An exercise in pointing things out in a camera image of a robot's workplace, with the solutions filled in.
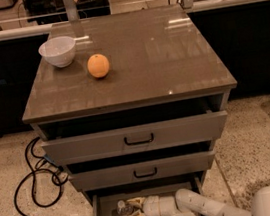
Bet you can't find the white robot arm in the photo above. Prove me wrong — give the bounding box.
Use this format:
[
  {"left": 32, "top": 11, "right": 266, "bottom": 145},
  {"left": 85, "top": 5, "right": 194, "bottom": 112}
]
[{"left": 117, "top": 186, "right": 270, "bottom": 216}]

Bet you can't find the black floor cable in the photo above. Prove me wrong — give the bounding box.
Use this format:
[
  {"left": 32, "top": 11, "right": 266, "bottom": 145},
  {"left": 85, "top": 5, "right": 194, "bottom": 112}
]
[{"left": 5, "top": 131, "right": 92, "bottom": 216}]

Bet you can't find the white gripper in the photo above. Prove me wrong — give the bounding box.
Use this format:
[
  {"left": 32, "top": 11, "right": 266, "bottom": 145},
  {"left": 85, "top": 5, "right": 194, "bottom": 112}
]
[{"left": 126, "top": 195, "right": 161, "bottom": 216}]

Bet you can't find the top grey drawer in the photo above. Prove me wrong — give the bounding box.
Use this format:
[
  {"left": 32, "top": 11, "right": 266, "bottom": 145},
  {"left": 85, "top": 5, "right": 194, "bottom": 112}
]
[{"left": 37, "top": 94, "right": 233, "bottom": 168}]

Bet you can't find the clear plastic water bottle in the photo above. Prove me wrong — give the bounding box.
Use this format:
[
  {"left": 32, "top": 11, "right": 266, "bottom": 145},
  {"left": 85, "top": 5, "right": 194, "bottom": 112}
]
[{"left": 116, "top": 200, "right": 135, "bottom": 216}]

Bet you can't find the white bowl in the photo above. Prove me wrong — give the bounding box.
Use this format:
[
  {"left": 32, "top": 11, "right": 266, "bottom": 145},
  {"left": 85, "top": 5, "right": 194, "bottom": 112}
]
[{"left": 38, "top": 36, "right": 76, "bottom": 68}]

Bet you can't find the grey drawer cabinet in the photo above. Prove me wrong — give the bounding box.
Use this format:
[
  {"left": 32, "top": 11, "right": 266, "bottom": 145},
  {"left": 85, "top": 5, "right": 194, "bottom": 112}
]
[{"left": 23, "top": 5, "right": 236, "bottom": 206}]

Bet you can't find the middle grey drawer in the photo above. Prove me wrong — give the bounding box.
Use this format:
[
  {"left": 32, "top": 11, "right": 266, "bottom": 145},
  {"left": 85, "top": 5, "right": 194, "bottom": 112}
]
[{"left": 67, "top": 142, "right": 215, "bottom": 191}]

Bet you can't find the orange fruit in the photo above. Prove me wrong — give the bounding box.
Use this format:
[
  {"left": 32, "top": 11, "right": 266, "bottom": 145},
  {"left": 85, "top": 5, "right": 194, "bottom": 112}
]
[{"left": 87, "top": 54, "right": 110, "bottom": 78}]

